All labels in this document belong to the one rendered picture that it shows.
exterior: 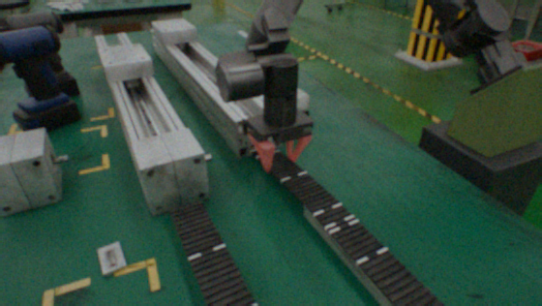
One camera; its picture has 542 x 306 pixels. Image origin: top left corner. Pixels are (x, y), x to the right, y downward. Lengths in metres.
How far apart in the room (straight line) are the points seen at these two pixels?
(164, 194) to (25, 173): 0.22
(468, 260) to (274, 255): 0.28
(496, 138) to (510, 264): 0.29
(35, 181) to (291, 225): 0.42
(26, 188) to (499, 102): 0.85
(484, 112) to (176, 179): 0.60
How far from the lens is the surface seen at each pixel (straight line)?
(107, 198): 0.67
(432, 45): 3.84
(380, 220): 0.59
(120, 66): 0.91
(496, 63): 0.83
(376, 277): 0.47
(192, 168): 0.57
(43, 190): 0.69
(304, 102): 0.82
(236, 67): 0.52
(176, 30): 1.18
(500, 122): 0.80
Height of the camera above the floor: 1.17
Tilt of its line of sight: 33 degrees down
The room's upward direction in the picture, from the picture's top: straight up
